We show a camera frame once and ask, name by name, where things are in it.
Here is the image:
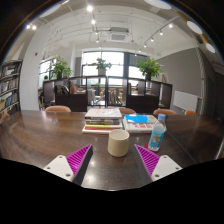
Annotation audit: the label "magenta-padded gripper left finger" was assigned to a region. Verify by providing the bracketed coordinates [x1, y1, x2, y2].
[43, 143, 94, 187]

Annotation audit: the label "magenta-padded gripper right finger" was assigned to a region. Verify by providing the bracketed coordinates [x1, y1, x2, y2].
[133, 143, 183, 187]

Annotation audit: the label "clear water bottle blue cap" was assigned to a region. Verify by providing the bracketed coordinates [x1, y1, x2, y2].
[147, 113, 167, 152]

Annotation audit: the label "flat round red coaster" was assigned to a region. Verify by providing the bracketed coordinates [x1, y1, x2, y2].
[144, 142, 161, 154]

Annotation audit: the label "cream ceramic cup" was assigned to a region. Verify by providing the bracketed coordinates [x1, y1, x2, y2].
[107, 129, 130, 158]

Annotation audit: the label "yellow spine book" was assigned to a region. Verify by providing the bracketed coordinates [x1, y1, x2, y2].
[84, 123, 123, 131]

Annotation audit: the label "blue notepad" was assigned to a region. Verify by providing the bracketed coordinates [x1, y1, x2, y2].
[125, 114, 150, 124]

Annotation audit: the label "orange chairs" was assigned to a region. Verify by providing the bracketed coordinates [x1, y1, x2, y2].
[0, 105, 198, 125]

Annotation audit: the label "dark spine book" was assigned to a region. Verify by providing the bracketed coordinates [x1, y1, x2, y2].
[85, 118, 123, 127]

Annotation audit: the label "dark low shelf unit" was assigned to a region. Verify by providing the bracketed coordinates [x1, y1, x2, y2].
[42, 75, 174, 114]

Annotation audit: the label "white cover book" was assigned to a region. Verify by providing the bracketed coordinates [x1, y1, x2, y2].
[84, 107, 123, 121]

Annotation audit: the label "tall dark bookshelf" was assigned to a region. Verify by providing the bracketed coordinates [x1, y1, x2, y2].
[0, 59, 24, 116]

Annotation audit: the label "bushy green potted plant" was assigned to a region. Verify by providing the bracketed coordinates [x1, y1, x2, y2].
[49, 57, 73, 81]

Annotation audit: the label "large green potted plant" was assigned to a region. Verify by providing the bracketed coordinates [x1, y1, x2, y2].
[136, 57, 164, 82]

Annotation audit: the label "small potted plant white pot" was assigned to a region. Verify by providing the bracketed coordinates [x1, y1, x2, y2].
[92, 57, 113, 77]

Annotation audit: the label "ceiling air conditioner unit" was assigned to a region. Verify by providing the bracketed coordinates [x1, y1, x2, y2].
[107, 27, 130, 43]

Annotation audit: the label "ceiling lights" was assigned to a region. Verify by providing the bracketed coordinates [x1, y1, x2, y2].
[25, 0, 217, 54]

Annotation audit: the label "white wall panel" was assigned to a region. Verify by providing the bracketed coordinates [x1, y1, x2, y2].
[173, 90, 200, 113]

